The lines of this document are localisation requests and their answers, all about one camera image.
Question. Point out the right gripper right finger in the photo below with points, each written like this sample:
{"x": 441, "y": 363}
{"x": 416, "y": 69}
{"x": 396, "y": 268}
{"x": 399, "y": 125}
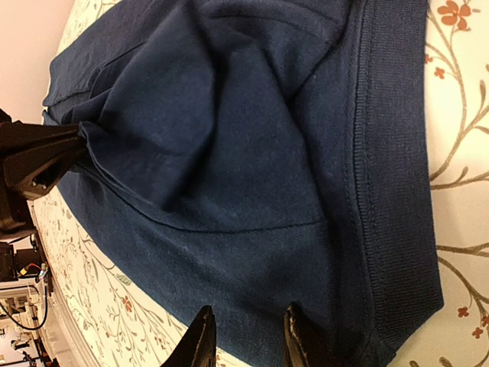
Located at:
{"x": 305, "y": 343}

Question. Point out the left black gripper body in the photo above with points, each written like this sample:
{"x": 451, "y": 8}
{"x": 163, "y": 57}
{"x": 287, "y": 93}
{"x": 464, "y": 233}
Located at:
{"x": 15, "y": 214}

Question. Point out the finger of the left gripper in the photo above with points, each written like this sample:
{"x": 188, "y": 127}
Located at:
{"x": 33, "y": 173}
{"x": 40, "y": 143}

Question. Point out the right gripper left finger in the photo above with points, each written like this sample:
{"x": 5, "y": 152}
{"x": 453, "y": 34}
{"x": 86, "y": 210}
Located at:
{"x": 197, "y": 348}

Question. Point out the blue garment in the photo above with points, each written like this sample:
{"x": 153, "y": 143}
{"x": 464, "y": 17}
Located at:
{"x": 253, "y": 154}

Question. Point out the floral tablecloth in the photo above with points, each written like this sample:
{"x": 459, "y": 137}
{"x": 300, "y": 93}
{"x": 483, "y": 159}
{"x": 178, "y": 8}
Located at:
{"x": 124, "y": 327}

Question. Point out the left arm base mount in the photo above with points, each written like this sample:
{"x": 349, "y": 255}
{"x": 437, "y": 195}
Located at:
{"x": 24, "y": 266}

